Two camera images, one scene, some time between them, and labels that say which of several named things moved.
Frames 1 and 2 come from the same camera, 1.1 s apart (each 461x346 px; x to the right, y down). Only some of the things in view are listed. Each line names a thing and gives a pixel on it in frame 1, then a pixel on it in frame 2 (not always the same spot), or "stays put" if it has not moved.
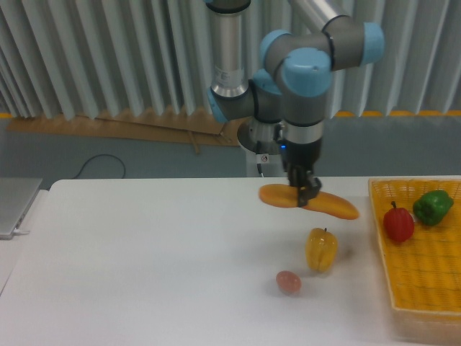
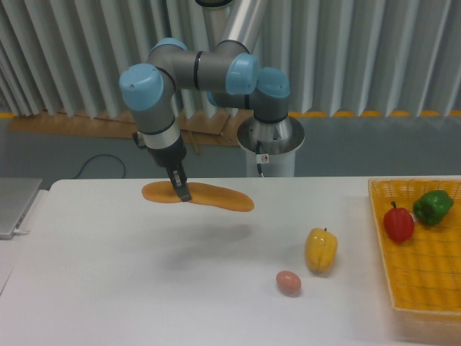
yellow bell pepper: x=321 y=249 stays put
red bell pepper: x=398 y=223 stays put
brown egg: x=289 y=282 stays put
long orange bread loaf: x=325 y=203 -> x=201 y=194
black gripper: x=298 y=158 -> x=171 y=157
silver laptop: x=16 y=194 stays put
